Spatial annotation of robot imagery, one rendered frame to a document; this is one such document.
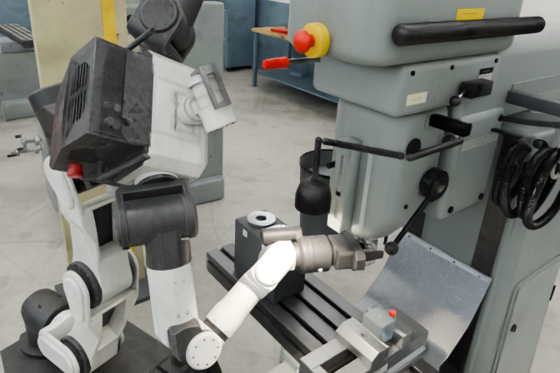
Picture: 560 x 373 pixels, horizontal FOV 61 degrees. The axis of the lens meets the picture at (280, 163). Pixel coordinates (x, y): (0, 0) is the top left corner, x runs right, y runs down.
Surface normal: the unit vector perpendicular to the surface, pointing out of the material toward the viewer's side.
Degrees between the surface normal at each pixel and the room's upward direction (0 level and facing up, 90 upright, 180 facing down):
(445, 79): 90
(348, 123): 90
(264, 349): 0
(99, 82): 60
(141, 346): 0
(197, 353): 75
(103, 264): 95
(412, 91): 90
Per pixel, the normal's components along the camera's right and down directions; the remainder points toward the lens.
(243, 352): 0.05, -0.92
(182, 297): 0.57, 0.11
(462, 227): -0.79, 0.21
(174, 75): 0.73, -0.25
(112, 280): 0.82, 0.12
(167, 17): -0.04, -0.09
